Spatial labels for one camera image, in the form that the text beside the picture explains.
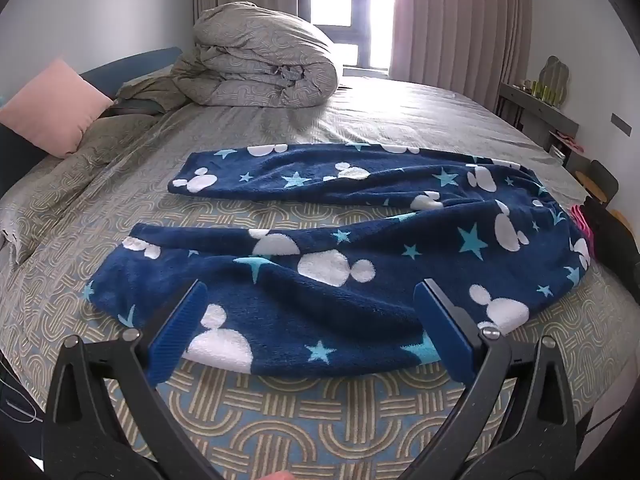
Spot bright pink cloth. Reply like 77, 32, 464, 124
570, 203, 596, 261

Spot grey patterned pillow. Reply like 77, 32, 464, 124
30, 110, 166, 173

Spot cloud-shaped olive decoration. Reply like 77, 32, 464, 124
537, 55, 572, 109

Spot dark clothing pile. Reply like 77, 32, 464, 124
582, 195, 640, 307

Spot beige curtain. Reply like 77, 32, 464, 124
390, 0, 534, 107

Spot pink pillow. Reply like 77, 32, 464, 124
0, 57, 115, 159

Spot rolled grey patterned duvet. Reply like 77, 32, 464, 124
117, 2, 340, 108

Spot pink item on shelf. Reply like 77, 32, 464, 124
550, 130, 584, 152

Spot bed with patterned sheet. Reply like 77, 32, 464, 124
0, 77, 640, 480

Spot green bottles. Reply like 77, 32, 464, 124
531, 80, 559, 104

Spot dark-framed window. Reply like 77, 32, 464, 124
297, 0, 402, 79

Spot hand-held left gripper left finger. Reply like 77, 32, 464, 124
41, 280, 226, 480

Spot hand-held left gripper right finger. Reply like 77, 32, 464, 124
400, 279, 594, 480

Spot dark blue headboard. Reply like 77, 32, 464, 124
80, 47, 184, 100

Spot navy fleece star-print pants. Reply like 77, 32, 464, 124
82, 142, 594, 376

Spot dark wooden chair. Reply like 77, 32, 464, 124
575, 160, 621, 211

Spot grey wall shelf desk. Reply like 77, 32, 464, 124
497, 82, 582, 171

